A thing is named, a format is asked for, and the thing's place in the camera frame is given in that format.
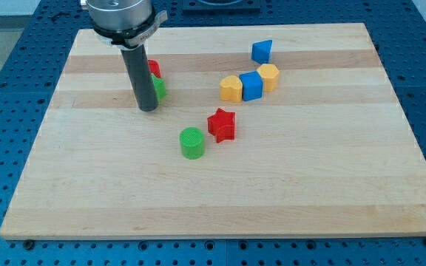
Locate red star block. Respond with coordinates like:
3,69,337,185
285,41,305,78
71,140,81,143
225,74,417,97
207,108,236,143

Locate red block behind rod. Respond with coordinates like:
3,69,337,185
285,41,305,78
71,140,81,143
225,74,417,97
148,59,161,78

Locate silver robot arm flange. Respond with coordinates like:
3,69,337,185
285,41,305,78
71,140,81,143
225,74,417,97
80,0,168,50

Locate blue cube block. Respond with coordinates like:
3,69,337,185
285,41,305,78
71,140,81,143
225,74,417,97
239,71,263,101

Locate wooden board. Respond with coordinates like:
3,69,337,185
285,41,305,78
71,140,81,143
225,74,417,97
0,23,426,240

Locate yellow pentagon block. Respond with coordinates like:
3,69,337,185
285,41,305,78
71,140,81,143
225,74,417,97
257,64,280,92

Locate green star block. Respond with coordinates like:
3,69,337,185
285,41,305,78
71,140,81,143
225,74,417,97
151,73,167,103

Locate green cylinder block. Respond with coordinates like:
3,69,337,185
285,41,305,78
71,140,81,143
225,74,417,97
179,127,205,160

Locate yellow heart block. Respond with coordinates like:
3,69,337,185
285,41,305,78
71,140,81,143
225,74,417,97
220,75,243,103

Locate blue triangle block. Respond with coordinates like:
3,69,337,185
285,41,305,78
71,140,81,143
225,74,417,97
251,40,273,64

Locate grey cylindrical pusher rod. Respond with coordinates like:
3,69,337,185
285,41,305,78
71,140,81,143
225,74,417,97
121,45,159,112

